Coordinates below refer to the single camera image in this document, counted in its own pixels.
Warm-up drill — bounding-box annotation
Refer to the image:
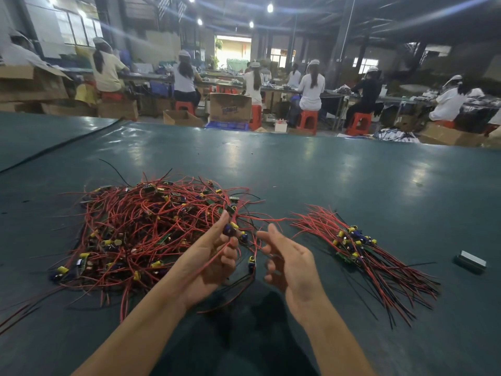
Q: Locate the person's right hand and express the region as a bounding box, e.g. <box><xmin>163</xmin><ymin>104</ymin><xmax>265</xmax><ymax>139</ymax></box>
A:
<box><xmin>257</xmin><ymin>223</ymin><xmax>326</xmax><ymax>310</ymax></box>

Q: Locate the person's left hand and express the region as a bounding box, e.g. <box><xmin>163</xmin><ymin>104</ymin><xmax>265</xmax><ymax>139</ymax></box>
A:
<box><xmin>160</xmin><ymin>209</ymin><xmax>242</xmax><ymax>310</ymax></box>

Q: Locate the red wire with yellow connector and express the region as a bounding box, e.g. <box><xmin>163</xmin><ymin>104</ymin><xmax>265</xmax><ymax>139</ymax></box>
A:
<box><xmin>199</xmin><ymin>254</ymin><xmax>259</xmax><ymax>314</ymax></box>
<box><xmin>219</xmin><ymin>219</ymin><xmax>271</xmax><ymax>255</ymax></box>

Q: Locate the pile of red-wired boards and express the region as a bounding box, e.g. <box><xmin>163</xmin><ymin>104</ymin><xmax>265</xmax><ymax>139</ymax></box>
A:
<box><xmin>0</xmin><ymin>174</ymin><xmax>271</xmax><ymax>334</ymax></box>

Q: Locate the sorted bundle of wired boards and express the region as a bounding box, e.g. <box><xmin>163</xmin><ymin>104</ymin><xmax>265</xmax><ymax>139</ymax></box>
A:
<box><xmin>291</xmin><ymin>206</ymin><xmax>441</xmax><ymax>326</ymax></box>

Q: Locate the person's right forearm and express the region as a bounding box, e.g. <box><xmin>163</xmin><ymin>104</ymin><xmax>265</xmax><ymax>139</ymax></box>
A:
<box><xmin>297</xmin><ymin>293</ymin><xmax>377</xmax><ymax>376</ymax></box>

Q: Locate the person's left forearm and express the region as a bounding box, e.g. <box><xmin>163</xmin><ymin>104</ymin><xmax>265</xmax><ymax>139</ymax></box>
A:
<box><xmin>72</xmin><ymin>286</ymin><xmax>197</xmax><ymax>376</ymax></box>

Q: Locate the dark green table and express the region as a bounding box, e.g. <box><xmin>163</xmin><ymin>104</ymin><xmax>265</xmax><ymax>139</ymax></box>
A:
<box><xmin>0</xmin><ymin>112</ymin><xmax>501</xmax><ymax>376</ymax></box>

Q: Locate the blue plastic crate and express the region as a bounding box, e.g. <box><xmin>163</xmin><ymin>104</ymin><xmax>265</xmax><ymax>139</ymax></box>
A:
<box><xmin>206</xmin><ymin>120</ymin><xmax>252</xmax><ymax>132</ymax></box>

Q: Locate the heap of black white items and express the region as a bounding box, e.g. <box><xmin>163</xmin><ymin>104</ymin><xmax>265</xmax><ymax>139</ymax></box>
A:
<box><xmin>376</xmin><ymin>128</ymin><xmax>421</xmax><ymax>144</ymax></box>

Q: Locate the small black grey block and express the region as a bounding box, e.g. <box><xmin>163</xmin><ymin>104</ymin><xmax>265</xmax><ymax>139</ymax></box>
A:
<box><xmin>454</xmin><ymin>250</ymin><xmax>488</xmax><ymax>275</ymax></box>

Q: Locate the yellow sack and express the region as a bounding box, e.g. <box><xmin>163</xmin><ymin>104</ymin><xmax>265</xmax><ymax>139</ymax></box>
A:
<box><xmin>76</xmin><ymin>84</ymin><xmax>100</xmax><ymax>105</ymax></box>

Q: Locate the large open cardboard box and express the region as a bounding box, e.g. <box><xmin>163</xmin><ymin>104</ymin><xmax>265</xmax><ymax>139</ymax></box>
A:
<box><xmin>0</xmin><ymin>66</ymin><xmax>71</xmax><ymax>102</ymax></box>

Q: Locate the grid window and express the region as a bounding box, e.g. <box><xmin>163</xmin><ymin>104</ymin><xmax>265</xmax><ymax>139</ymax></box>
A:
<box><xmin>55</xmin><ymin>5</ymin><xmax>104</xmax><ymax>45</ymax></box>

